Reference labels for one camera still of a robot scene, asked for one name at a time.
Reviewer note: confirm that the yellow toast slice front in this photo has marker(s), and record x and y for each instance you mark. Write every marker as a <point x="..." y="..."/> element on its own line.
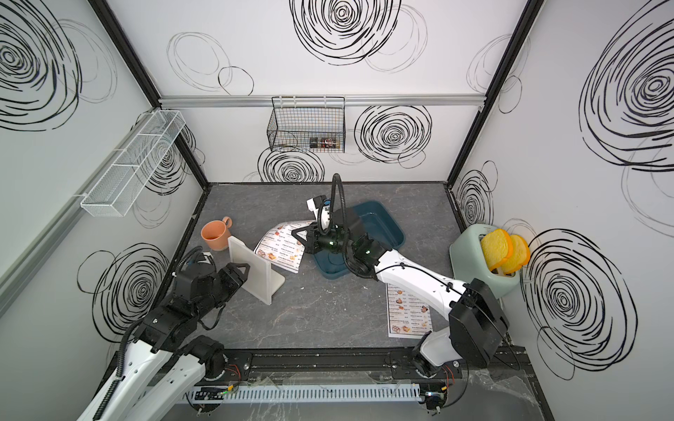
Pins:
<point x="497" y="248"/>

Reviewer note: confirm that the black wire basket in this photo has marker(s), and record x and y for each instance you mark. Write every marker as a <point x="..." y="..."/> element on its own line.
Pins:
<point x="290" y="128"/>

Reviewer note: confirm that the small items in basket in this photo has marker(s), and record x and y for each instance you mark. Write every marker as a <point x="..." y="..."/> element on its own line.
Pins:
<point x="323" y="143"/>

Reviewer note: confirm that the orange ceramic mug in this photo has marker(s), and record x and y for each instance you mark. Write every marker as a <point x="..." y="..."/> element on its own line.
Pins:
<point x="216" y="234"/>

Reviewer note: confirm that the white slotted cable duct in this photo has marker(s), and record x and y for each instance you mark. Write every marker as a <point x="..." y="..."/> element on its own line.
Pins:
<point x="340" y="393"/>

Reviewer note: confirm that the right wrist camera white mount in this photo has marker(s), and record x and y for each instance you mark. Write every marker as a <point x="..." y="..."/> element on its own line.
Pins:
<point x="321" y="208"/>

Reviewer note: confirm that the aluminium wall rail back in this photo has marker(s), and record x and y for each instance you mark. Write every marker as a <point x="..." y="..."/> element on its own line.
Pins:
<point x="255" y="101"/>

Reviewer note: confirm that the yellow toast slice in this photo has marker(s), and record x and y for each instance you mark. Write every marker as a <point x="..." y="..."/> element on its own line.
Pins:
<point x="519" y="258"/>
<point x="497" y="248"/>

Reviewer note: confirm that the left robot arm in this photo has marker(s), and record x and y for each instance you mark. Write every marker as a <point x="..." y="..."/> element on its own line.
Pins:
<point x="156" y="366"/>

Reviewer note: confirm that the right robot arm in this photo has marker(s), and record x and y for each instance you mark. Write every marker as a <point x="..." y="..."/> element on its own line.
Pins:
<point x="477" y="323"/>

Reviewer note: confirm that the white mesh wall shelf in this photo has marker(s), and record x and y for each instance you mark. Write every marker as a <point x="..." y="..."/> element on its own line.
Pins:
<point x="150" y="161"/>

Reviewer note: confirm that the mint green toaster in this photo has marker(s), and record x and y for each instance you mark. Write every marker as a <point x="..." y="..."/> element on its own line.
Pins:
<point x="467" y="262"/>

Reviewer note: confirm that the old dim sum menu sheet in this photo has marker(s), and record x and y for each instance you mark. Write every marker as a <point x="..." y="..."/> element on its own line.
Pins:
<point x="408" y="316"/>

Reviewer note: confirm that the black corner frame post left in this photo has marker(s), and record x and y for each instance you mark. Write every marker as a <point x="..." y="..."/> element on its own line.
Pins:
<point x="116" y="33"/>

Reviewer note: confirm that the yellow toast slice back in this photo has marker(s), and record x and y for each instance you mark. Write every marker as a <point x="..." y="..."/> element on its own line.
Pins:
<point x="519" y="258"/>

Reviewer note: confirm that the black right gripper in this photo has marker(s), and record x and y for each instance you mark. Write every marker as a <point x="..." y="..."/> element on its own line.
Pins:
<point x="312" y="242"/>

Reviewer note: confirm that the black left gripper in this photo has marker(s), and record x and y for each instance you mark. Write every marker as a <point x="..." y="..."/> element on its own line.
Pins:
<point x="235" y="277"/>

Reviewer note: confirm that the aluminium wall rail left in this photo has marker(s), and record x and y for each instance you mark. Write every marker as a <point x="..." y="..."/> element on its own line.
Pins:
<point x="17" y="277"/>

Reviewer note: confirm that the black corner frame post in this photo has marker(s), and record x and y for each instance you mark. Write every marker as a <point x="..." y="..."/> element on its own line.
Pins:
<point x="116" y="33"/>
<point x="506" y="64"/>

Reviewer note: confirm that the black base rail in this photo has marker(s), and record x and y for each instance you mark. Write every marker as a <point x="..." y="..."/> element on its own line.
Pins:
<point x="379" y="364"/>

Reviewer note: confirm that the white menu holder stand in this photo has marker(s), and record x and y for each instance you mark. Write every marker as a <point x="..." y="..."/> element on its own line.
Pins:
<point x="262" y="281"/>

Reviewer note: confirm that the black corner frame post right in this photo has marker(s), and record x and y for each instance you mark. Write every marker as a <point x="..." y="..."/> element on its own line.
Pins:
<point x="506" y="64"/>

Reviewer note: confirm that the aluminium wall rail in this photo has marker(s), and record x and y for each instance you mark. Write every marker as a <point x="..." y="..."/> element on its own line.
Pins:
<point x="17" y="277"/>
<point x="255" y="101"/>

